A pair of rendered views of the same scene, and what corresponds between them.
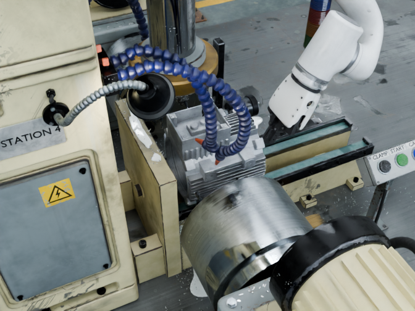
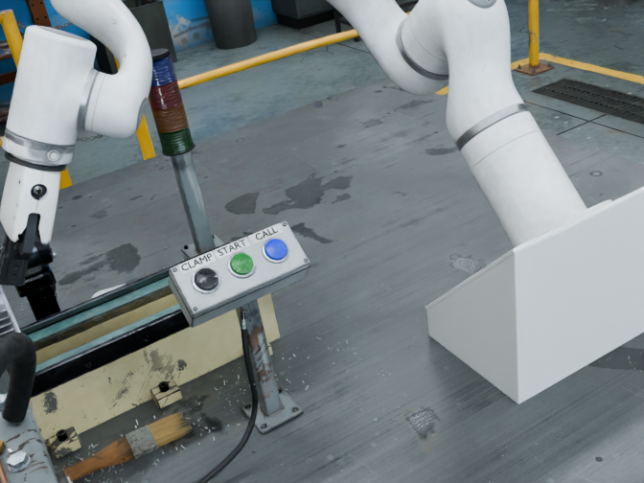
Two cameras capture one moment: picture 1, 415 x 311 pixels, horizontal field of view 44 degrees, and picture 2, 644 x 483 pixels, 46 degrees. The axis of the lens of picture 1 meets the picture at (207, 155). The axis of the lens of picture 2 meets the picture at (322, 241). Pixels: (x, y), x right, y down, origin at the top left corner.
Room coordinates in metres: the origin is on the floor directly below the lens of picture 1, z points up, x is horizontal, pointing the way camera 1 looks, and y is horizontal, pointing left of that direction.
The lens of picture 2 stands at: (0.01, -0.55, 1.55)
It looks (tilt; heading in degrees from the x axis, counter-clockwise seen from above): 30 degrees down; 359
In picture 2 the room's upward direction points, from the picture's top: 10 degrees counter-clockwise
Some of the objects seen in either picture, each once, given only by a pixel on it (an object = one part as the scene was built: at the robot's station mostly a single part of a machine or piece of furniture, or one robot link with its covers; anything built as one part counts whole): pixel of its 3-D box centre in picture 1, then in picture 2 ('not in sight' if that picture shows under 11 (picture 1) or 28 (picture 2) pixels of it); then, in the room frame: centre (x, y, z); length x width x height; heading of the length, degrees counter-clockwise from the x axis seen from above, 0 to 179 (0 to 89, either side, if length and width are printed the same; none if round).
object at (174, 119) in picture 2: (316, 26); (170, 115); (1.38, -0.33, 1.10); 0.06 x 0.06 x 0.04
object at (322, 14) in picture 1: (318, 13); (163, 93); (1.38, -0.33, 1.14); 0.06 x 0.06 x 0.04
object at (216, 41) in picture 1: (218, 83); not in sight; (1.06, -0.03, 1.12); 0.04 x 0.03 x 0.26; 115
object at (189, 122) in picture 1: (198, 132); not in sight; (0.89, 0.02, 1.11); 0.12 x 0.11 x 0.07; 114
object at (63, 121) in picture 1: (107, 100); not in sight; (0.57, 0.14, 1.46); 0.18 x 0.11 x 0.13; 115
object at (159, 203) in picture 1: (135, 193); not in sight; (0.82, 0.17, 0.97); 0.30 x 0.11 x 0.34; 25
